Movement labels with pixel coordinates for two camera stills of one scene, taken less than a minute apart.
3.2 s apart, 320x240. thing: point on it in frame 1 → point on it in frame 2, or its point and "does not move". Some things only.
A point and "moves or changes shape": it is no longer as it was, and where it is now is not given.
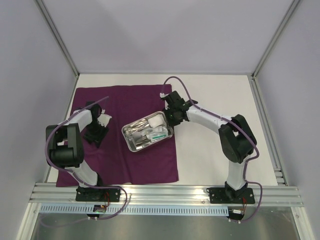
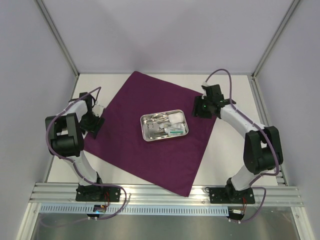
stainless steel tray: (147, 130) moves or changes shape
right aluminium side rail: (271, 143) does not move
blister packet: (158, 130) → (164, 125)
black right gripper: (171, 111) → (198, 107)
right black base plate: (223, 195) does not move
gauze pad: (155, 121) moves or changes shape
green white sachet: (155, 137) → (173, 132)
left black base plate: (98, 194) does not move
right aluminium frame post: (293, 6) does not move
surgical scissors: (132, 128) → (159, 118)
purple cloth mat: (114, 162) moves or changes shape
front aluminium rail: (52, 195) does not move
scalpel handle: (142, 143) → (158, 135)
